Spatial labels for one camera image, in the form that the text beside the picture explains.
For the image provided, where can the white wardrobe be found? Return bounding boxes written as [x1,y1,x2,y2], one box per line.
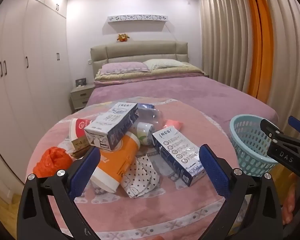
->
[0,0,74,198]

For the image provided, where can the white plastic drink bottle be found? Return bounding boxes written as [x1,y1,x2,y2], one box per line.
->
[129,121,155,146]

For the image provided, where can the red white paper cup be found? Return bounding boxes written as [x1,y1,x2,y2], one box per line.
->
[69,118,93,143]

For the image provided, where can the orange curtain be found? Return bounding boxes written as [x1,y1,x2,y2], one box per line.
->
[241,0,274,103]

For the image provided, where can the beige padded headboard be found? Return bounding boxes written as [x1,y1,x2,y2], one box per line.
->
[90,41,189,74]

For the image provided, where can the pink packet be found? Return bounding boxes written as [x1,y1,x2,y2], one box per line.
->
[163,119,183,132]

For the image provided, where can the person's right hand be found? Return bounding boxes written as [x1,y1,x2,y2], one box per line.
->
[282,180,300,227]

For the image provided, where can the light blue plastic basket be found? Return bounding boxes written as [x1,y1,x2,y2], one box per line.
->
[229,114,280,177]

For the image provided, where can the beige curtain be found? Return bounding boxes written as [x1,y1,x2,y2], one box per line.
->
[260,0,300,130]
[197,0,259,98]

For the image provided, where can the white blue milk carton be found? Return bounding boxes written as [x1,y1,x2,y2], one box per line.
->
[84,102,140,152]
[151,127,207,187]

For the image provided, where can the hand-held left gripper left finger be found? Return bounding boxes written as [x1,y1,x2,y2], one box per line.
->
[16,146,102,240]

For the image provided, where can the purple bedspread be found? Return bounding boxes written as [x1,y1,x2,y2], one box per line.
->
[86,76,279,140]

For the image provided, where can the polka dot white wrapper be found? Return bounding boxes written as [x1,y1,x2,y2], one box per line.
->
[120,154,160,198]

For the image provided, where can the cream pillow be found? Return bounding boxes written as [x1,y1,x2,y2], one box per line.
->
[142,59,194,70]

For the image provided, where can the brown cardboard box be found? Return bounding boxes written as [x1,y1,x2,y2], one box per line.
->
[70,136,92,159]

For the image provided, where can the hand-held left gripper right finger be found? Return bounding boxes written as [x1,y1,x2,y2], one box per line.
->
[199,144,284,240]

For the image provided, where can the white wall shelf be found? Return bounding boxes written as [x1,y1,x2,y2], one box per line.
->
[107,14,169,23]

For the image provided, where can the clear plastic bottle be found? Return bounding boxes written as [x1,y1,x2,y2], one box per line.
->
[136,103,164,128]

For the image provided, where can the orange plastic bag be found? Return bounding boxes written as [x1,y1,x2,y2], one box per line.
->
[32,147,74,178]

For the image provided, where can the orange paper cup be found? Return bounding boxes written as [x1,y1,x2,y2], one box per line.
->
[90,132,141,193]

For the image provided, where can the purple pillow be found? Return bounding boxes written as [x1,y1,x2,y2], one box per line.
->
[100,62,149,76]

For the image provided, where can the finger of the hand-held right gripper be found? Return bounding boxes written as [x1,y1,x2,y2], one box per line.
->
[259,119,300,181]
[288,116,300,137]

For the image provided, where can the beige nightstand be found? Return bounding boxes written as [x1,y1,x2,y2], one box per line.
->
[70,84,95,113]

